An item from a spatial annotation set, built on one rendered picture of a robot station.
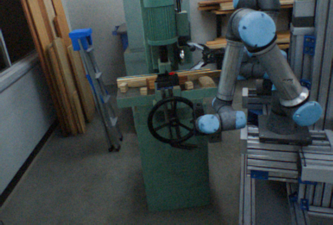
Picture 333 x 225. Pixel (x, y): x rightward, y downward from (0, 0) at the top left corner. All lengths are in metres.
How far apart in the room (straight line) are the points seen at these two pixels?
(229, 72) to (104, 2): 3.09
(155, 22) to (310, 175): 1.07
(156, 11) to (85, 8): 2.65
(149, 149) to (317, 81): 1.02
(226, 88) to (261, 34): 0.32
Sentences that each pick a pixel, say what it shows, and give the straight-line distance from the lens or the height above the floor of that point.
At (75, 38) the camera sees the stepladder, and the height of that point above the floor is 1.11.
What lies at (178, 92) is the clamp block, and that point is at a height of 0.94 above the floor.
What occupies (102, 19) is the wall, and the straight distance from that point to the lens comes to 4.17.
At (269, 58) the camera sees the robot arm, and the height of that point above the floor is 1.23.
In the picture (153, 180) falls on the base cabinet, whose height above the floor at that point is 0.28.
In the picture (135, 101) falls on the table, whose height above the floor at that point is 0.87.
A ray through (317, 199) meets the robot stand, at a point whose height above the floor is 0.28.
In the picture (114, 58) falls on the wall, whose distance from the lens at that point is 4.27.
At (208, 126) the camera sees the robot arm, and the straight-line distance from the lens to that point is 1.15.
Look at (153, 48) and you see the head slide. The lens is 1.83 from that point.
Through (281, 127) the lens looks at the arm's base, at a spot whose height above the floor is 0.85.
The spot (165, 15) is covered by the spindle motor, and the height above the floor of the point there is 1.33.
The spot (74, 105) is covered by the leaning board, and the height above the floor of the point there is 0.33.
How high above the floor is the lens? 1.57
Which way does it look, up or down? 22 degrees down
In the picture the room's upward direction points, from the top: 6 degrees counter-clockwise
